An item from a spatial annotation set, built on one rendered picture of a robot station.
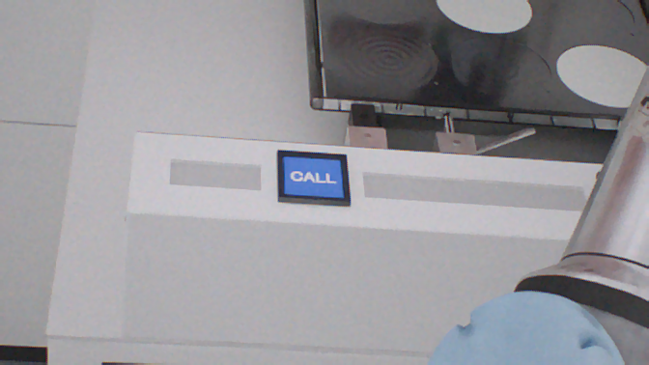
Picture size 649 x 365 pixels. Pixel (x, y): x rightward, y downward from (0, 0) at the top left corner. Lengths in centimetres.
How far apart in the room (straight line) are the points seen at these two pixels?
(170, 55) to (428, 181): 41
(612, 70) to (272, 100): 34
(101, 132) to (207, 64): 16
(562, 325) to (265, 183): 44
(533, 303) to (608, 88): 69
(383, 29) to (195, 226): 40
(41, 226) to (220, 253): 88
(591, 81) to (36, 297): 97
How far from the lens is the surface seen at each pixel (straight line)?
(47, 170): 179
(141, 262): 101
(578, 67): 131
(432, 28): 131
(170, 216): 97
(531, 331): 62
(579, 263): 66
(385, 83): 123
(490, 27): 133
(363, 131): 115
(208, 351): 108
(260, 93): 132
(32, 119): 173
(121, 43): 137
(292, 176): 101
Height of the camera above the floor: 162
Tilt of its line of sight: 41 degrees down
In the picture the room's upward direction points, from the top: 10 degrees clockwise
